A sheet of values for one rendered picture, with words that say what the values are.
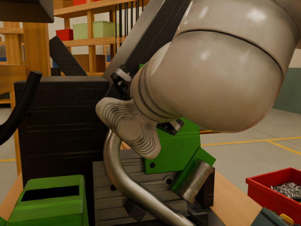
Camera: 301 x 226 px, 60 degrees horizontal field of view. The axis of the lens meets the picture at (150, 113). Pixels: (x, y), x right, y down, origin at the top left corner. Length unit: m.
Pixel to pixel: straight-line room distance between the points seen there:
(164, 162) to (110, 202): 0.12
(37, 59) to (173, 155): 0.88
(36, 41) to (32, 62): 0.09
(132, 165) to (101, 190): 0.07
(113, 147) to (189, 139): 0.15
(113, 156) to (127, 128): 0.16
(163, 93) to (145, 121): 0.15
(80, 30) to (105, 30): 0.44
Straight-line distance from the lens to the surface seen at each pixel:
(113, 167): 0.45
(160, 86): 0.15
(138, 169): 0.51
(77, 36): 4.04
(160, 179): 0.53
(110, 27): 3.79
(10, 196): 0.93
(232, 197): 0.82
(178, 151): 0.51
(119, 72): 0.39
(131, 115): 0.30
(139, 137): 0.30
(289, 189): 0.96
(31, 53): 1.26
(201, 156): 0.53
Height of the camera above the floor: 1.27
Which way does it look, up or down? 10 degrees down
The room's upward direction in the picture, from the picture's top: straight up
